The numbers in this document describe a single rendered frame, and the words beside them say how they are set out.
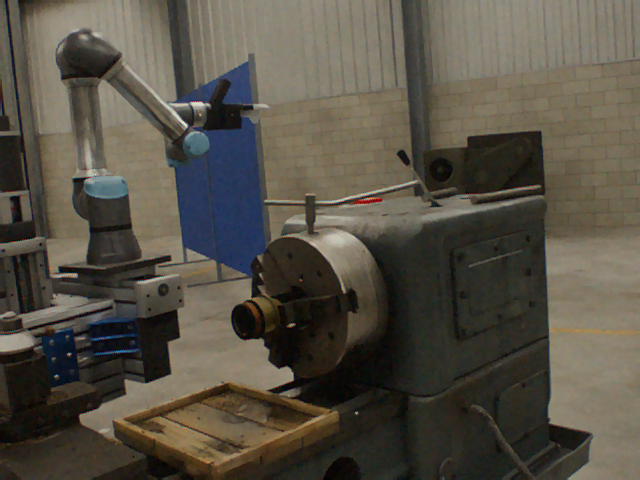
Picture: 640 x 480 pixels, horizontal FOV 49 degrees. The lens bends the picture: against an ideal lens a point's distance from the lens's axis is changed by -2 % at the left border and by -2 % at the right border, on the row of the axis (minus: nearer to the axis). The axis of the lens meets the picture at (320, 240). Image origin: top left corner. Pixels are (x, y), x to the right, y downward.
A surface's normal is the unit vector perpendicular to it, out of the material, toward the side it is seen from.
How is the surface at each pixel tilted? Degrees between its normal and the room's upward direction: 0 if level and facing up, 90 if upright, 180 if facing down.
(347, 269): 57
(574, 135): 90
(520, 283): 90
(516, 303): 90
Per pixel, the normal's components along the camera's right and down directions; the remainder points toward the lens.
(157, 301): 0.79, 0.00
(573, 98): -0.49, 0.15
